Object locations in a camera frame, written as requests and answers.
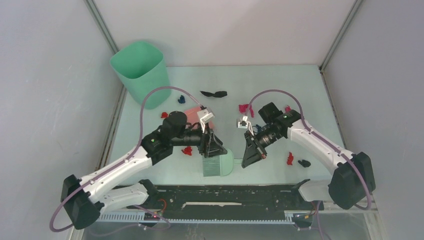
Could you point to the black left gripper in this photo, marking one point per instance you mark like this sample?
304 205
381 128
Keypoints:
210 146

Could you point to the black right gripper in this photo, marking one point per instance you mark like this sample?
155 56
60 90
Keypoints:
253 153

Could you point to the mint green hand brush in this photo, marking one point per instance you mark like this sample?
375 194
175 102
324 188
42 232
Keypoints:
220 165

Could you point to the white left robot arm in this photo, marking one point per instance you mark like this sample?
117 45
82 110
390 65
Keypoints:
85 199

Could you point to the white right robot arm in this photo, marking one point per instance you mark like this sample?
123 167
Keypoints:
352 175

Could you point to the red paper scrap near brush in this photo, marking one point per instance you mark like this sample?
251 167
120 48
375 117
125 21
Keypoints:
187 151

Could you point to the red paper scrap front right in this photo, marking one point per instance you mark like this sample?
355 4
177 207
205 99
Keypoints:
290 159

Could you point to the pink plastic dustpan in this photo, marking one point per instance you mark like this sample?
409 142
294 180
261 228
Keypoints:
192 118

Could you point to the large pink paper scrap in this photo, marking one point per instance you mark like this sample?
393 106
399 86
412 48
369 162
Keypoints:
246 108

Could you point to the dark paper scrap front right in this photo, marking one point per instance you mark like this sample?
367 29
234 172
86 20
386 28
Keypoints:
304 163

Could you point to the black paper scrap rear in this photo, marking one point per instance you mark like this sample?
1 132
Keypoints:
217 94

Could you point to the blue paper scrap near bin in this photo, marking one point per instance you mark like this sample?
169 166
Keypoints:
181 99

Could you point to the green plastic waste bin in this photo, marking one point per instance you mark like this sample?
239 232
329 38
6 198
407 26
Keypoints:
141 68

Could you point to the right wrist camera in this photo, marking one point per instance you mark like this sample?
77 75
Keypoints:
244 123

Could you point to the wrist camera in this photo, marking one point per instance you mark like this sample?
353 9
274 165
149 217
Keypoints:
204 117
244 123

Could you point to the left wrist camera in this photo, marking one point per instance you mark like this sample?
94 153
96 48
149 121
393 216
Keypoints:
204 117

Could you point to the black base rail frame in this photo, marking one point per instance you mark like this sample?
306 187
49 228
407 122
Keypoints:
228 202

